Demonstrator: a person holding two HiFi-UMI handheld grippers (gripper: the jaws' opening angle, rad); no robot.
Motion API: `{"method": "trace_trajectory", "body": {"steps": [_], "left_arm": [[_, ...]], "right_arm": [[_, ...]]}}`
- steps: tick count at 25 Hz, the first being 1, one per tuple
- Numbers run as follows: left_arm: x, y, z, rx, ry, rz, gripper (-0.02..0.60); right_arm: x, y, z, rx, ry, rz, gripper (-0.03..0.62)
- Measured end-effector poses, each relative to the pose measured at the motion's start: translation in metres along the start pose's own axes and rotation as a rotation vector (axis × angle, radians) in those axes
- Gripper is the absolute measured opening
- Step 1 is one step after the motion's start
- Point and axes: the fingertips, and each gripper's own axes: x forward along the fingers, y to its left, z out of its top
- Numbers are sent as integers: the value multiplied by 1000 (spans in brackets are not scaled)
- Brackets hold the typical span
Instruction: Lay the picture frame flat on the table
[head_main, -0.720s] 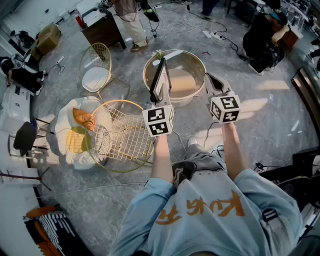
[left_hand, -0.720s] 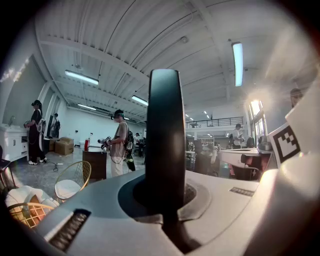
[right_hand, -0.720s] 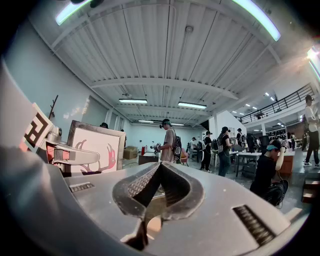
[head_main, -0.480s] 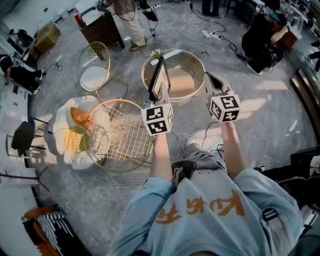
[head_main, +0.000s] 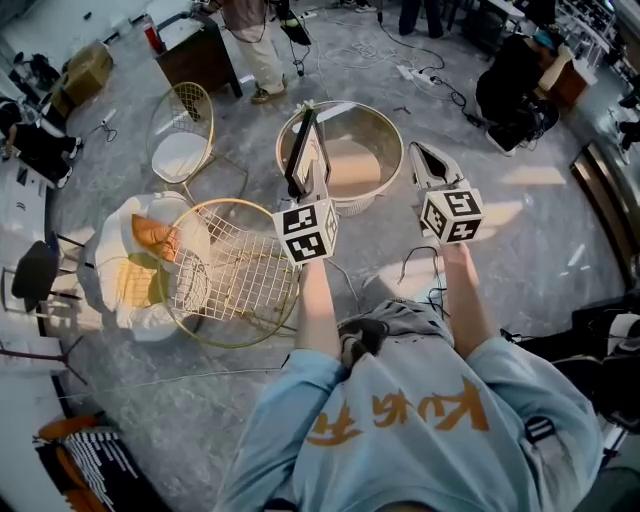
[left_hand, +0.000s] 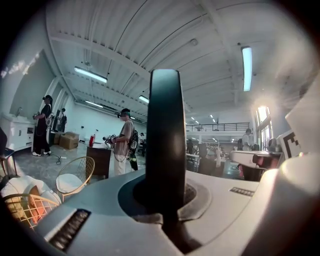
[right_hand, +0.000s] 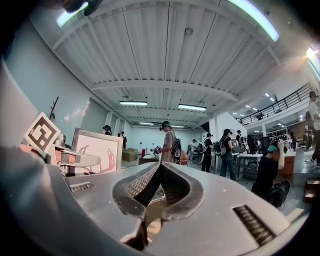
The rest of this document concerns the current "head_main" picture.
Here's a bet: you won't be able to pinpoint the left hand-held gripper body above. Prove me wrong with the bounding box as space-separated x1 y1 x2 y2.
272 192 340 266

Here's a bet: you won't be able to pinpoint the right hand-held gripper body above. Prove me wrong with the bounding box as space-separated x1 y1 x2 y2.
412 174 485 246

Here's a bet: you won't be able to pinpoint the black framed picture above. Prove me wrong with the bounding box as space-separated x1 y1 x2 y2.
283 107 333 199

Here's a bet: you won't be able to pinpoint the person's left forearm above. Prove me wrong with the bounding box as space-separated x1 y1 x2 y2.
294 257 344 361

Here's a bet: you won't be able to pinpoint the person's right forearm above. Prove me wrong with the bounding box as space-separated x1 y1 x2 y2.
440 242 501 359

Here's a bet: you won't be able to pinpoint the round glass side table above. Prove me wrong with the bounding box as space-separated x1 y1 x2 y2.
275 99 405 219

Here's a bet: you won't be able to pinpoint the white power strip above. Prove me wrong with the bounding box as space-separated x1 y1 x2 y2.
396 64 436 87

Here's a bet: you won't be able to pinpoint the grey printed trousers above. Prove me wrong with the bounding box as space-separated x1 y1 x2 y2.
339 298 456 361

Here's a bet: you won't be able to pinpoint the person's shoe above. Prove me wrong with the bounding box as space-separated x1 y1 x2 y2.
337 318 390 369

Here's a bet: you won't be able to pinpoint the yellow-green cushion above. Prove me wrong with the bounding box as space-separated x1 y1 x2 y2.
124 252 166 307

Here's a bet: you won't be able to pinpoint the dark wooden desk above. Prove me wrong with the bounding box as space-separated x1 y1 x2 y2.
154 12 245 99

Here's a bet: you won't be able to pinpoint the white beanbag seat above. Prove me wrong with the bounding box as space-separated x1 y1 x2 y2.
77 191 214 342

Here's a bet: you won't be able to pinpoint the black bag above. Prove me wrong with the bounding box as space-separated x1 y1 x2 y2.
499 294 640 432

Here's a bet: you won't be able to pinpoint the cardboard box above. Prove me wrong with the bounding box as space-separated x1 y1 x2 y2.
49 42 115 119

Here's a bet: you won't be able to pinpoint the light blue printed sweatshirt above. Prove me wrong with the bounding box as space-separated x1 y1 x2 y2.
214 334 606 512

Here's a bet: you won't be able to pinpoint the black chair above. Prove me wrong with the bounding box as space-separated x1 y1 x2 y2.
2 232 86 314

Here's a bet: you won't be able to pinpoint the dark bare branch decoration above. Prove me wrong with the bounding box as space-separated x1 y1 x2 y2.
0 334 89 386

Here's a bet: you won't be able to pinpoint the white cabinet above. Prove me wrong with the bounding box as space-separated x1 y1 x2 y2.
0 159 49 242

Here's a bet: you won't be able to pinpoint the black power cable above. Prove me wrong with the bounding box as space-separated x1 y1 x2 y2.
428 73 484 127

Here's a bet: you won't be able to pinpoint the white coiled cable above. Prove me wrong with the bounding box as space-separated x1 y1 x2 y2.
323 38 404 70

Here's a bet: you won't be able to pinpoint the gold wire chair white cushion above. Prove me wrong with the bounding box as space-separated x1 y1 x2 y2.
145 81 250 202

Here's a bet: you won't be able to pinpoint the white charger with cable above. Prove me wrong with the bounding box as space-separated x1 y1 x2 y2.
88 107 120 144

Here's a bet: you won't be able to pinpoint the black striped shoulder strap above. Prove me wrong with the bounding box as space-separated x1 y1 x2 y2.
523 416 557 444

